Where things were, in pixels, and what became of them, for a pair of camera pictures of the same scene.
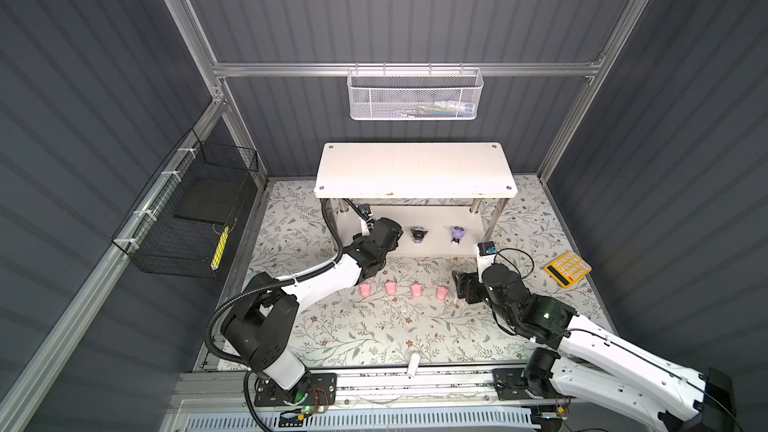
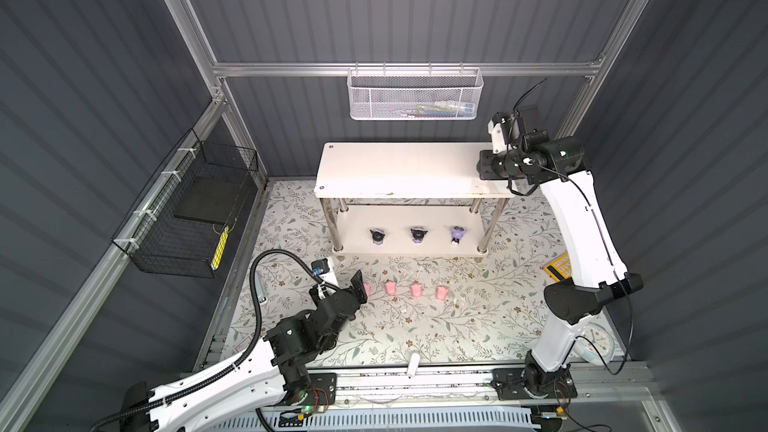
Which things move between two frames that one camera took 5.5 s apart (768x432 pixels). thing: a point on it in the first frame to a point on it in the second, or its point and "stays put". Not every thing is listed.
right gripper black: (465, 281) to (482, 166)
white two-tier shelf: (446, 196) stays put
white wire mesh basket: (415, 93) stays put
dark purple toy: (418, 234) stays put
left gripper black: (357, 241) to (357, 290)
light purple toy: (457, 234) stays put
